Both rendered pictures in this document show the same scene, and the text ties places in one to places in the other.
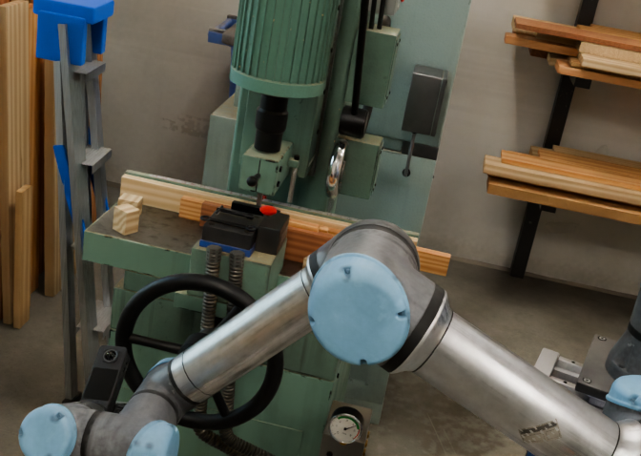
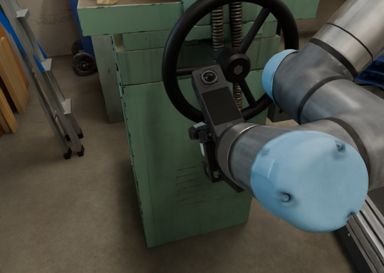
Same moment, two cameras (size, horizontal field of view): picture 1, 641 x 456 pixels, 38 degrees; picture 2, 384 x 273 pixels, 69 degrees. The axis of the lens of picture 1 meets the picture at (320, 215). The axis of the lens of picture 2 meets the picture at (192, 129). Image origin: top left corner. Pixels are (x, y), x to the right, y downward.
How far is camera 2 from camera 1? 115 cm
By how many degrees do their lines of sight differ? 24
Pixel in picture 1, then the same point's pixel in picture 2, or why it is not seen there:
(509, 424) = not seen: outside the picture
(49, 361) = (42, 140)
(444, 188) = not seen: hidden behind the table
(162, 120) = (31, 21)
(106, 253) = (103, 23)
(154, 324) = (154, 71)
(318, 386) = not seen: hidden behind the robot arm
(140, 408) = (364, 96)
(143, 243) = (132, 4)
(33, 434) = (315, 193)
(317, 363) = (266, 59)
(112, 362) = (216, 82)
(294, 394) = (252, 84)
